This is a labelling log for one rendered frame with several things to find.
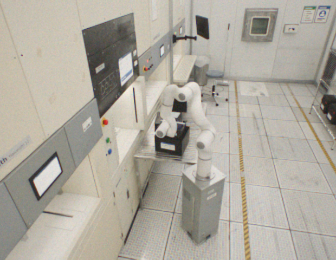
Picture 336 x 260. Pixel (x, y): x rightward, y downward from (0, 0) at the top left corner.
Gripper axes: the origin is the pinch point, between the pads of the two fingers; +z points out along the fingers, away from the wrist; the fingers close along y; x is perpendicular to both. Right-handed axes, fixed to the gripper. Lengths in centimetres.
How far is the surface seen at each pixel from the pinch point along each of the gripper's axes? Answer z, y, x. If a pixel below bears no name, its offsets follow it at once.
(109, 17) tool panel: -35, -30, 89
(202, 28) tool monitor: 162, -10, 52
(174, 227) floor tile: -36, 12, -109
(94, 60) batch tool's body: -66, -26, 68
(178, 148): -13.8, 9.8, -25.0
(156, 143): -13.7, -11.2, -23.7
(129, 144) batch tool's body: -24.4, -34.3, -22.0
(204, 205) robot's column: -46, 43, -55
